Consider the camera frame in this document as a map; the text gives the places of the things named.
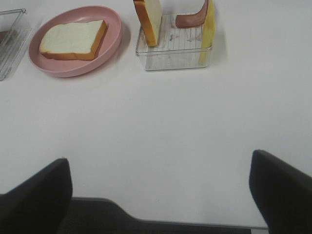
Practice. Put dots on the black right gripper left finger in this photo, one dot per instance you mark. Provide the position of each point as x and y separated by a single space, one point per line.
39 204

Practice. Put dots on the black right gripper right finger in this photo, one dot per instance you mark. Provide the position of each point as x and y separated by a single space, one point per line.
282 193

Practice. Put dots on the bread slice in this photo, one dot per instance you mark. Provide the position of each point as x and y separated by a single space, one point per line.
150 16
71 41

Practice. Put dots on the bacon strip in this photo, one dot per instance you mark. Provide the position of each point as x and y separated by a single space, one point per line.
192 20

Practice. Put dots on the pink round plate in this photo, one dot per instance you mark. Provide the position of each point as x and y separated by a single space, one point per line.
71 68

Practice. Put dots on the left clear plastic container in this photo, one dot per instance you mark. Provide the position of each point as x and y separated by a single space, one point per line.
15 31

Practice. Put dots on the clear plastic container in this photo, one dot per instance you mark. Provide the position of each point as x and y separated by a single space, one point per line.
178 48
15 31

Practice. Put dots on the yellow cheese slice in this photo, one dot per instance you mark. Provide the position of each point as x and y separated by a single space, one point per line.
208 33

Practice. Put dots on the right clear plastic container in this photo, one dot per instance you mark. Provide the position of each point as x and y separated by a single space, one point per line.
178 48

